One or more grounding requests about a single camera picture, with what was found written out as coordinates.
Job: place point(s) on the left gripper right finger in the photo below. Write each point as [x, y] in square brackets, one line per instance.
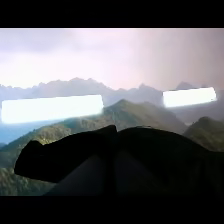
[133, 180]

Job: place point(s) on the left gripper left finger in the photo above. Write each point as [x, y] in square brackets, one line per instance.
[93, 180]

